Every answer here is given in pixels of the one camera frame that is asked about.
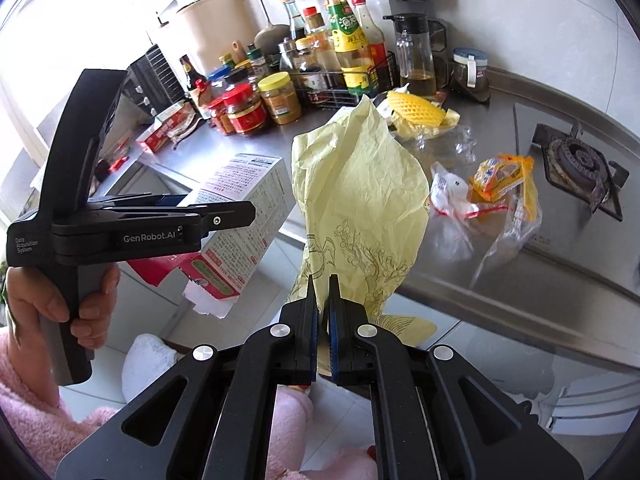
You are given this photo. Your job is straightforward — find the red white carton box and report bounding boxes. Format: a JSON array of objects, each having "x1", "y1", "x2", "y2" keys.
[{"x1": 128, "y1": 153, "x2": 294, "y2": 318}]

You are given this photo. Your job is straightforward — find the yellow paper bag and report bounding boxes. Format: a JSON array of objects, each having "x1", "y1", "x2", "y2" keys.
[{"x1": 290, "y1": 99, "x2": 436, "y2": 346}]

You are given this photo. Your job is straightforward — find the clear plastic bag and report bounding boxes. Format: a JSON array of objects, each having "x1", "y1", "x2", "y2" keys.
[{"x1": 428, "y1": 162, "x2": 542, "y2": 285}]

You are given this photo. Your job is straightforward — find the orange snack wrapper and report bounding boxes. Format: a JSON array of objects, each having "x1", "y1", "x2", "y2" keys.
[{"x1": 470, "y1": 154, "x2": 538, "y2": 222}]

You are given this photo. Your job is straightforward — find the person's left hand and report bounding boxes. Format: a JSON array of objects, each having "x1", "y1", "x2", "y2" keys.
[{"x1": 6, "y1": 264, "x2": 120, "y2": 350}]

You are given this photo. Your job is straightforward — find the pink right trouser leg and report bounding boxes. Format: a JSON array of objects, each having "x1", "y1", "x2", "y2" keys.
[{"x1": 300, "y1": 448, "x2": 378, "y2": 480}]

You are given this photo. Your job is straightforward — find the red-lid chili sauce jar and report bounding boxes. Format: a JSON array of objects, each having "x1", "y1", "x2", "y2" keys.
[{"x1": 222, "y1": 82, "x2": 267, "y2": 136}]

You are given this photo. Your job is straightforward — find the yellow-lid peanut butter jar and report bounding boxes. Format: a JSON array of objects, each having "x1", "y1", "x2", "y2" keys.
[{"x1": 258, "y1": 72, "x2": 302, "y2": 126}]

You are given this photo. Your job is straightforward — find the yellow foam fruit net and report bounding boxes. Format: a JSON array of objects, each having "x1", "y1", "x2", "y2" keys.
[{"x1": 386, "y1": 91, "x2": 460, "y2": 136}]

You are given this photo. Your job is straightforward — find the large yellow-label sauce bottle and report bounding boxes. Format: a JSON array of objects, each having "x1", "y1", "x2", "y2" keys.
[{"x1": 324, "y1": 0, "x2": 378, "y2": 96}]

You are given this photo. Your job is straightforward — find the red-cap vinegar bottle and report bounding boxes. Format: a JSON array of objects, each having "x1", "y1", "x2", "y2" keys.
[{"x1": 350, "y1": 0, "x2": 388, "y2": 70}]

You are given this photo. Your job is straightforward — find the glass oil dispenser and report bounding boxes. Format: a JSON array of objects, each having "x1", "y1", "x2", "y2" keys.
[{"x1": 384, "y1": 13, "x2": 437, "y2": 99}]

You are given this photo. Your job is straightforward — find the blue-lid glass jar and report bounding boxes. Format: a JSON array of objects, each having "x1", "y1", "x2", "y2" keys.
[{"x1": 451, "y1": 47, "x2": 490, "y2": 103}]

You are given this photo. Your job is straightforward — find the gas stove top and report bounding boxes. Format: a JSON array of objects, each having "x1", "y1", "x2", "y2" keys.
[{"x1": 513, "y1": 104, "x2": 639, "y2": 300}]

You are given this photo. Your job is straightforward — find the black wire condiment rack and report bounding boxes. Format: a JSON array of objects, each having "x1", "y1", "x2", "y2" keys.
[{"x1": 288, "y1": 52, "x2": 399, "y2": 110}]

